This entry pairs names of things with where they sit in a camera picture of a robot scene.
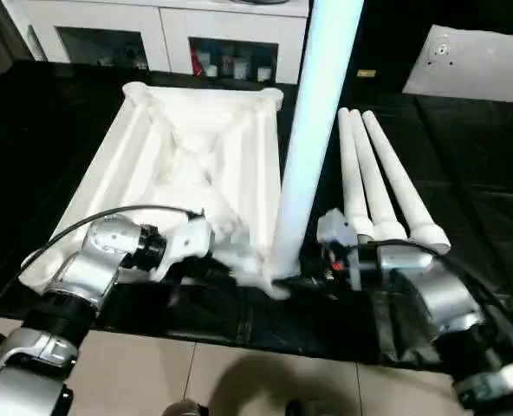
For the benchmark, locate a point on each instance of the white plastic table leg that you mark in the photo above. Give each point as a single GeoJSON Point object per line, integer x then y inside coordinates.
{"type": "Point", "coordinates": [317, 108]}
{"type": "Point", "coordinates": [352, 173]}
{"type": "Point", "coordinates": [373, 173]}
{"type": "Point", "coordinates": [404, 182]}

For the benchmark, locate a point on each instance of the white plastic table top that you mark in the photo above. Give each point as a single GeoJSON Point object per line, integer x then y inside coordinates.
{"type": "Point", "coordinates": [152, 151]}

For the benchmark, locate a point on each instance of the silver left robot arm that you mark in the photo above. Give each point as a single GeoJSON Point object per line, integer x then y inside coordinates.
{"type": "Point", "coordinates": [105, 242]}

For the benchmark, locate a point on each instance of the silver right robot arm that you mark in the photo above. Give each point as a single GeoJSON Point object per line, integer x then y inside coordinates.
{"type": "Point", "coordinates": [447, 294]}

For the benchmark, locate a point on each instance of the black work mat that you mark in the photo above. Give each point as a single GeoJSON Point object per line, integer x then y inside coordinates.
{"type": "Point", "coordinates": [477, 195]}

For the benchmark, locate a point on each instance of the small white jar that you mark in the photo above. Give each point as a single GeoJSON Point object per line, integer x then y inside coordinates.
{"type": "Point", "coordinates": [212, 71]}

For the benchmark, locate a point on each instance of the small tan label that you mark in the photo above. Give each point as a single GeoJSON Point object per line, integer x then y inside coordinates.
{"type": "Point", "coordinates": [366, 74]}

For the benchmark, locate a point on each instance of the red item behind glass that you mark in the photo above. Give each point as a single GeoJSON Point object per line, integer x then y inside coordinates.
{"type": "Point", "coordinates": [194, 63]}

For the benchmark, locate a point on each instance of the dark cabinet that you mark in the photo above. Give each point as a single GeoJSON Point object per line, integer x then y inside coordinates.
{"type": "Point", "coordinates": [382, 39]}

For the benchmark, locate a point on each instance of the white board with round fitting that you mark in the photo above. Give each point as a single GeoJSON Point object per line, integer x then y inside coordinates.
{"type": "Point", "coordinates": [477, 65]}

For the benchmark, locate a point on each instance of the white glass-door cabinet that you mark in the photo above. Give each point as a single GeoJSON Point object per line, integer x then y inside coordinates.
{"type": "Point", "coordinates": [109, 21]}

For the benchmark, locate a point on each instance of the grey round object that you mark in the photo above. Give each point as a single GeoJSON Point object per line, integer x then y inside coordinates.
{"type": "Point", "coordinates": [265, 2]}

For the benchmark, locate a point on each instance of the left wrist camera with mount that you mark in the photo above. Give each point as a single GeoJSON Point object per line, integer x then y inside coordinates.
{"type": "Point", "coordinates": [191, 240]}

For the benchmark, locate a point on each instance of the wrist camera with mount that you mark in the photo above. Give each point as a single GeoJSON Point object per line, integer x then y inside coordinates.
{"type": "Point", "coordinates": [334, 227]}
{"type": "Point", "coordinates": [191, 240]}

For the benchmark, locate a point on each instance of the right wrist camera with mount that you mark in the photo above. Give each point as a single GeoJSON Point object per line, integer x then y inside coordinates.
{"type": "Point", "coordinates": [334, 227]}

